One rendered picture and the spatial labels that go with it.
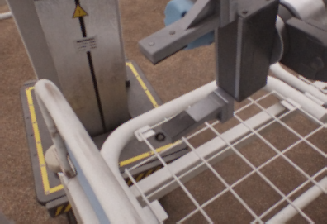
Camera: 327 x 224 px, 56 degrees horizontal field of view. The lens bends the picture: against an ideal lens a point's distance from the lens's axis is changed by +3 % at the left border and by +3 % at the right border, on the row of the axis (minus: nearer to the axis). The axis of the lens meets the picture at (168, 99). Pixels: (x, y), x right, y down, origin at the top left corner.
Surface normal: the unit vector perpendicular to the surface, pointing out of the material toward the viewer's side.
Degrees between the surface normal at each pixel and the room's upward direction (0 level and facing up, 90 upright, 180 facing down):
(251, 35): 90
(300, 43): 100
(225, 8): 90
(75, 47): 90
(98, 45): 90
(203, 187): 0
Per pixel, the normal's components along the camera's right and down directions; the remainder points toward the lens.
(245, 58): 0.56, 0.56
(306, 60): -0.81, 0.50
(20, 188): 0.00, -0.73
